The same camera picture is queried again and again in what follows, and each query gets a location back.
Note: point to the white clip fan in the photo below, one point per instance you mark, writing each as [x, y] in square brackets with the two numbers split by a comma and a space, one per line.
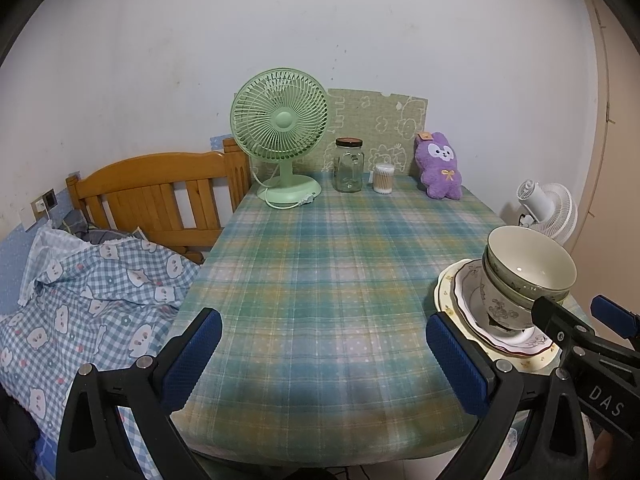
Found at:
[550, 210]

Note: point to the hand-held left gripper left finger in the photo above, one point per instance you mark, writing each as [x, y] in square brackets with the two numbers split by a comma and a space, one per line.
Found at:
[192, 360]

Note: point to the beige floral ceramic bowl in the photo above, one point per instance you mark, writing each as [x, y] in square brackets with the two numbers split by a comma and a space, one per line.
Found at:
[520, 296]
[530, 255]

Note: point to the wall socket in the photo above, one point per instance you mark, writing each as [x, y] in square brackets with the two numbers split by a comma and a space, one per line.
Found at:
[47, 200]

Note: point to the cotton swab container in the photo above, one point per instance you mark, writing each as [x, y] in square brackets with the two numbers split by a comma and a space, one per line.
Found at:
[384, 180]

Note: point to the purple rimmed white plate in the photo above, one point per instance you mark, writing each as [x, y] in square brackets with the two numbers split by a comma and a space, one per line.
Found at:
[467, 295]

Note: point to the green desk fan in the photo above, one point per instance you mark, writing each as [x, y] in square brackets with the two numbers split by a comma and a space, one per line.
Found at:
[280, 120]

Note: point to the wooden chair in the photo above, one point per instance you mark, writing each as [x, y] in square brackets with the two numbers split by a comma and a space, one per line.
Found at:
[150, 195]

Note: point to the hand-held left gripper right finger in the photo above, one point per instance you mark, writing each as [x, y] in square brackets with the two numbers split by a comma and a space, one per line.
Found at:
[457, 365]

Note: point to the small floral ceramic bowl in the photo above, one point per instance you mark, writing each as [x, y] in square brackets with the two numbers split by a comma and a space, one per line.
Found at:
[500, 310]

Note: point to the beige door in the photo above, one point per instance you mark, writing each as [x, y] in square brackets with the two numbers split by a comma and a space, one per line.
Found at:
[615, 185]

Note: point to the purple plush bunny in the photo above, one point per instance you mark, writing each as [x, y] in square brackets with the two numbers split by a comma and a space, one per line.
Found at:
[440, 175]

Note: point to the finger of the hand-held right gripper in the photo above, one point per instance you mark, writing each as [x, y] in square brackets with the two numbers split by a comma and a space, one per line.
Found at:
[555, 317]
[612, 312]

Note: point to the blue gingham printed blanket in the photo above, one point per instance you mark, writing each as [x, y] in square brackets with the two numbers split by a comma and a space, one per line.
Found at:
[100, 300]

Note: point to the glass jar with dark lid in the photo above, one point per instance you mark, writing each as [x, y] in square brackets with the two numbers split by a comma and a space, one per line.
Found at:
[348, 175]

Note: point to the grey striped cloth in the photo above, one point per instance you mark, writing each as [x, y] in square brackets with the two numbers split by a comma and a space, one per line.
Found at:
[80, 220]

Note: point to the green patterned wall board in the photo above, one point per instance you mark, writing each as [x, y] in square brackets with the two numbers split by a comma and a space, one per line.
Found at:
[370, 110]

